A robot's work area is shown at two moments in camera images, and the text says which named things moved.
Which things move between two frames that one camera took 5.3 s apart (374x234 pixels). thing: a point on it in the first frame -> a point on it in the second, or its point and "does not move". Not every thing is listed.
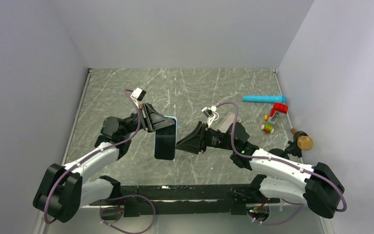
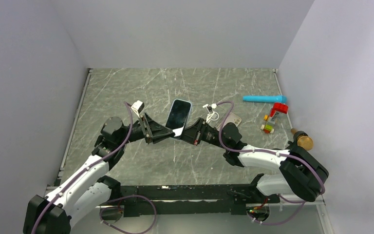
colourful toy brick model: x=277 y=107 does not move
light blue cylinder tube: x=277 y=99 does not move
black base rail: x=153 y=201 does not move
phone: x=165 y=142 -> x=178 y=116
